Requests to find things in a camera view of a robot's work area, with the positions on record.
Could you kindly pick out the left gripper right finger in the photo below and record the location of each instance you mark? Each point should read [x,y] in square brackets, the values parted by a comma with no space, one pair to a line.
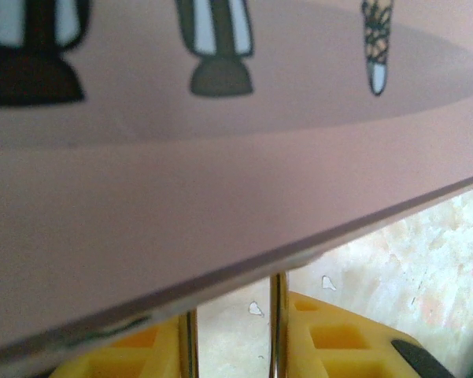
[338,346]

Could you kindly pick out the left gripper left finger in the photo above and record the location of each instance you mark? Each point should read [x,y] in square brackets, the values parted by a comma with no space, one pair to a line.
[134,358]

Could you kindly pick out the pink wedding couple tin box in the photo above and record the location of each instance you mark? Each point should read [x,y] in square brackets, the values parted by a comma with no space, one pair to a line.
[220,177]

